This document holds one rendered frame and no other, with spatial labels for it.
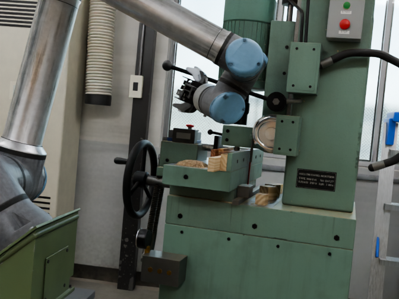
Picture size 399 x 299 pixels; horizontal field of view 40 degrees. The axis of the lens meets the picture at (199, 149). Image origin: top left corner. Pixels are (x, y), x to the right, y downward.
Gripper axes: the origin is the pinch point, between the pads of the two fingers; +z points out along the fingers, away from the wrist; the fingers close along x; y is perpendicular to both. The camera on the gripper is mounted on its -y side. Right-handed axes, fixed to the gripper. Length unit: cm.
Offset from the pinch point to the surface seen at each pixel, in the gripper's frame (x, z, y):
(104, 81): 17, 140, -9
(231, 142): 11.4, -5.3, -19.5
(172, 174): 25.0, -18.7, 2.9
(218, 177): 20.1, -27.3, -7.3
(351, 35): -32, -31, -29
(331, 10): -37, -26, -23
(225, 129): 8.2, -2.9, -16.7
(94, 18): -14, 150, 6
